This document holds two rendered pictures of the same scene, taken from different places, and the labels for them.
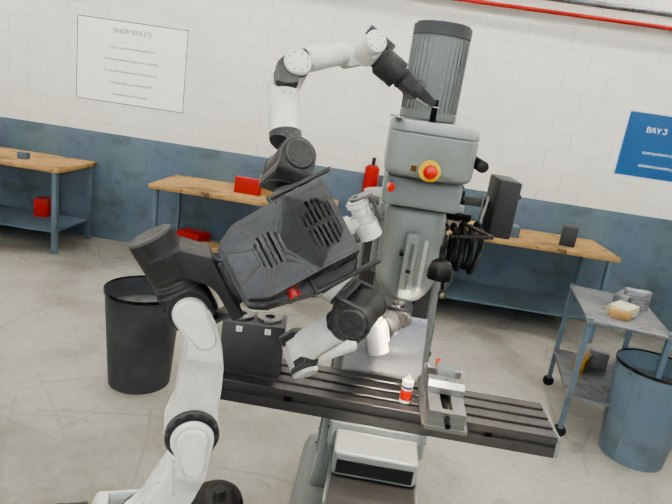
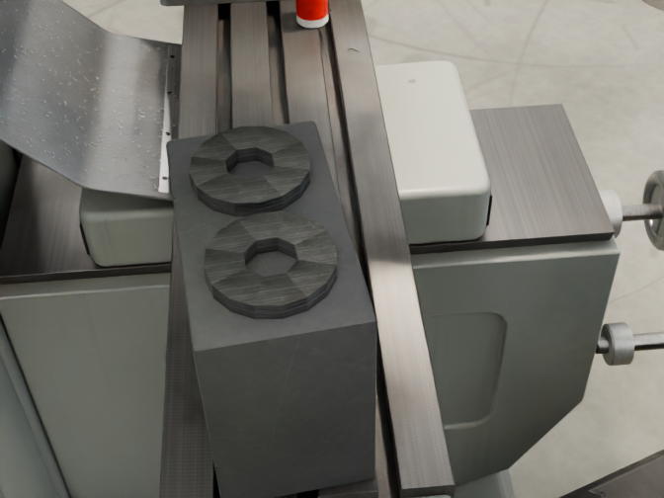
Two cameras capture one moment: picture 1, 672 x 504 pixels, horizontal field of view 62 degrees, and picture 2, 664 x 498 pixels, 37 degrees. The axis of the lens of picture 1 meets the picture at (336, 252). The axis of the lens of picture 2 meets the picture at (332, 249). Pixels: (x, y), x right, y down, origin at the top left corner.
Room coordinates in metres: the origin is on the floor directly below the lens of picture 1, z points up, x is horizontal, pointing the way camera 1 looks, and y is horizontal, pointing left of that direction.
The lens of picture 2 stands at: (1.87, 0.77, 1.61)
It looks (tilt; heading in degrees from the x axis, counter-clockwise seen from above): 45 degrees down; 264
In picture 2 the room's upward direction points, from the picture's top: 2 degrees counter-clockwise
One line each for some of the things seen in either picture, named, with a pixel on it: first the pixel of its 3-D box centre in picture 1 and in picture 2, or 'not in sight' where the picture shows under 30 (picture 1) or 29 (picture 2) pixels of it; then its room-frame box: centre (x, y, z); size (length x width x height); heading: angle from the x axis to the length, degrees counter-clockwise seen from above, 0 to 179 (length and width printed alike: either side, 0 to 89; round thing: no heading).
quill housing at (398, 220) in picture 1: (409, 249); not in sight; (1.83, -0.24, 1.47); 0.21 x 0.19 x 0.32; 87
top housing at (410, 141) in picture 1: (427, 147); not in sight; (1.84, -0.24, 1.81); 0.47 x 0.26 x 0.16; 177
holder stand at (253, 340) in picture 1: (253, 340); (270, 302); (1.87, 0.25, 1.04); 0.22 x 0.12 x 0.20; 94
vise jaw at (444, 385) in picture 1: (445, 385); not in sight; (1.76, -0.44, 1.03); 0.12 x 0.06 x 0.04; 86
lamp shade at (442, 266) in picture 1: (440, 268); not in sight; (1.60, -0.31, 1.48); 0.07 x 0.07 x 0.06
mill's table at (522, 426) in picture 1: (379, 400); (280, 86); (1.82, -0.24, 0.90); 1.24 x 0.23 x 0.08; 87
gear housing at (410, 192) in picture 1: (419, 185); not in sight; (1.86, -0.24, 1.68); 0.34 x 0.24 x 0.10; 177
